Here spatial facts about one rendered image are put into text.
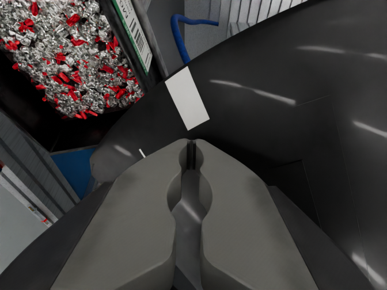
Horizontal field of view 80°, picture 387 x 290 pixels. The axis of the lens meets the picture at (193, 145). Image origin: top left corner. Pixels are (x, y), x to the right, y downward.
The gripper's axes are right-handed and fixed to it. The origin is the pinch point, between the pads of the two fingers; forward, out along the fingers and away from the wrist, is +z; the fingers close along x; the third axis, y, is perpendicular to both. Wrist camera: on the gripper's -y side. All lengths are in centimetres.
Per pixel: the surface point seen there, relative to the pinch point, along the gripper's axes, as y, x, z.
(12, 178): 19.1, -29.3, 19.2
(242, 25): 0, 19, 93
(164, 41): 9, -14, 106
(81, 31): -3.6, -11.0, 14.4
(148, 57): -1.1, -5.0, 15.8
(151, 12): -3, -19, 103
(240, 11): -4, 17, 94
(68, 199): 34, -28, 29
